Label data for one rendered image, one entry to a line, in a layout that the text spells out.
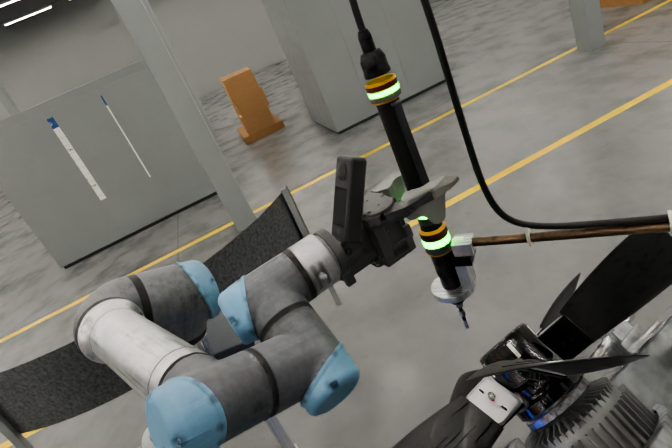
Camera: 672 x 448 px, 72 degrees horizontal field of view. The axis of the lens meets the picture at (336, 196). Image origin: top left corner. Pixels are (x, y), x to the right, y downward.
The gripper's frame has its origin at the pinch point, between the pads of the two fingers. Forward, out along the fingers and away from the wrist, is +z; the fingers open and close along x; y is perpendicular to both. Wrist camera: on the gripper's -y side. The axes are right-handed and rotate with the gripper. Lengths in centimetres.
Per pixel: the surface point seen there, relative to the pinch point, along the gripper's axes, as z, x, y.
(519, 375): 2.7, 2.3, 44.4
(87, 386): -108, -191, 97
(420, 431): -16, -7, 50
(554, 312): 25, -9, 53
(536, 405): 1.2, 6.4, 47.6
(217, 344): -40, -61, 41
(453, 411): -9.5, -4.0, 47.9
